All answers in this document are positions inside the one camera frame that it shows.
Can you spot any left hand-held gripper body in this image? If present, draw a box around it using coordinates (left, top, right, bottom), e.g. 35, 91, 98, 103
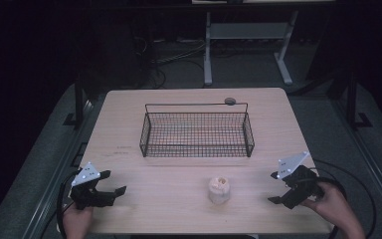
70, 161, 117, 211

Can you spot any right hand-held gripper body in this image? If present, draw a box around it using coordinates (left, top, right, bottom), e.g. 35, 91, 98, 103
277, 150, 325, 210

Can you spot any pale beige round food item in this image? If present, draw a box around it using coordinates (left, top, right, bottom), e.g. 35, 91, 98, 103
207, 175, 232, 205

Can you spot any black wire basket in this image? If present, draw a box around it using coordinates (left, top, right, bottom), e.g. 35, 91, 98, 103
138, 102, 256, 159

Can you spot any person's left hand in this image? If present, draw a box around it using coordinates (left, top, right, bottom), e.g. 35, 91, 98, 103
61, 202, 95, 239

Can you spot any person's right hand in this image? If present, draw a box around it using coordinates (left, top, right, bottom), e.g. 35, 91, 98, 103
300, 181, 352, 224

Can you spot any black metal stand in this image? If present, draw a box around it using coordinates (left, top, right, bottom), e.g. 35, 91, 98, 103
344, 70, 374, 130
63, 73, 87, 129

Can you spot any black cable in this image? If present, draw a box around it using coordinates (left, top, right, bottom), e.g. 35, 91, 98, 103
55, 169, 82, 239
311, 158, 378, 239

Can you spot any aluminium rail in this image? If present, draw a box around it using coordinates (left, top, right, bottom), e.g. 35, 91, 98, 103
21, 99, 96, 239
330, 99, 382, 231

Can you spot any bundle of floor cables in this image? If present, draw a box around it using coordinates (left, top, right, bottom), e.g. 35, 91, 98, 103
133, 35, 207, 90

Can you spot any white metal desk frame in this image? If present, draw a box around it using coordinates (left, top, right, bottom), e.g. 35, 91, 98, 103
203, 9, 300, 87

